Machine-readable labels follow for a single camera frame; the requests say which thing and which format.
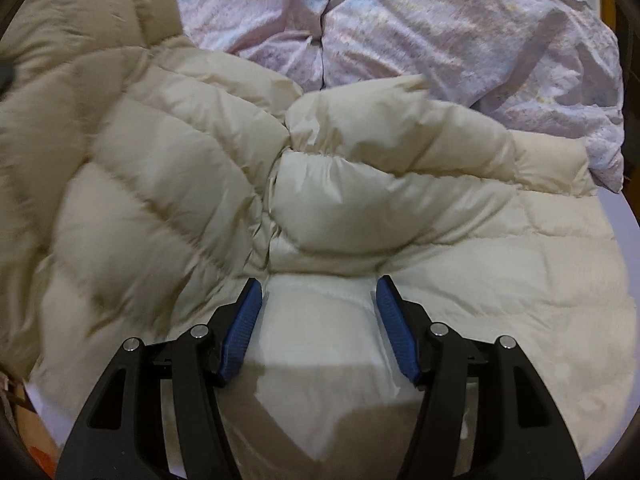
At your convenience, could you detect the floral lilac duvet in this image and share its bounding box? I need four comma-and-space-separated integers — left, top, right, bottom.
178, 0, 625, 191

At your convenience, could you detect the cream quilted down jacket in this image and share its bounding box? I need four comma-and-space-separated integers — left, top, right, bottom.
1, 0, 637, 479

